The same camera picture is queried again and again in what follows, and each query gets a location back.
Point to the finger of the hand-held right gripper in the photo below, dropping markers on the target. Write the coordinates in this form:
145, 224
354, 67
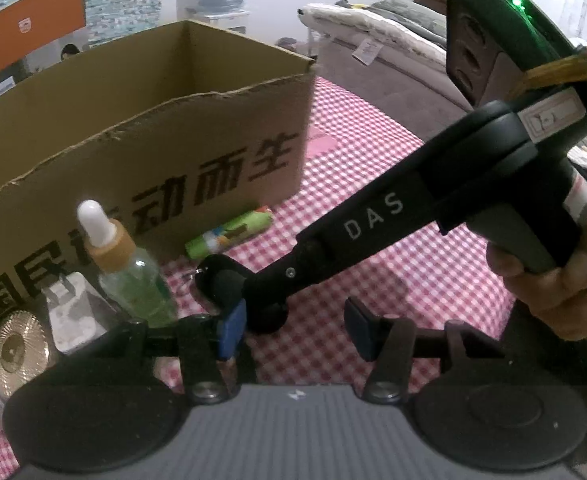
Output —
278, 280
268, 319

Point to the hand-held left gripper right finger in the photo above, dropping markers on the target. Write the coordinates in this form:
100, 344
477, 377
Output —
364, 330

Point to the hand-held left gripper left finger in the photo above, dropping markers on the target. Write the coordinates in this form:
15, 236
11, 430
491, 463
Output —
231, 330

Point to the large printed cardboard box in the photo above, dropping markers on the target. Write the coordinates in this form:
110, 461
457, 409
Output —
138, 125

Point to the person's right hand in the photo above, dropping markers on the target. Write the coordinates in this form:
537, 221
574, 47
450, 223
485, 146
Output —
563, 300

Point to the green printed tube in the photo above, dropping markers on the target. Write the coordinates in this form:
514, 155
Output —
228, 234

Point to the red white checkered cloth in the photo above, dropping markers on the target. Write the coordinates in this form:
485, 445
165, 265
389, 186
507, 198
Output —
398, 270

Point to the green glass dropper bottle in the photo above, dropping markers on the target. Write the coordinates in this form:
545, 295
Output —
133, 280

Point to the pink paper piece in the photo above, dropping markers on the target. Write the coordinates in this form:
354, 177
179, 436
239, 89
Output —
321, 142

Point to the white charger plug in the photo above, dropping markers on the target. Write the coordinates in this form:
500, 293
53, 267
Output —
75, 315

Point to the grey bedding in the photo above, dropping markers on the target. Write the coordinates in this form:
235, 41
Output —
413, 15

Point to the gold round lid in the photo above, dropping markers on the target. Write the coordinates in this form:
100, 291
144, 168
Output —
15, 352

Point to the white water dispenser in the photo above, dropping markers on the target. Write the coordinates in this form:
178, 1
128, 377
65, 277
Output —
223, 20

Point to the floral hanging cloth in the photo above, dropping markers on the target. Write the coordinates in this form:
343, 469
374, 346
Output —
123, 5

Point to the orange and dark appliance carton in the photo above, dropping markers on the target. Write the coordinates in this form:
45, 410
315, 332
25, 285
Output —
28, 25

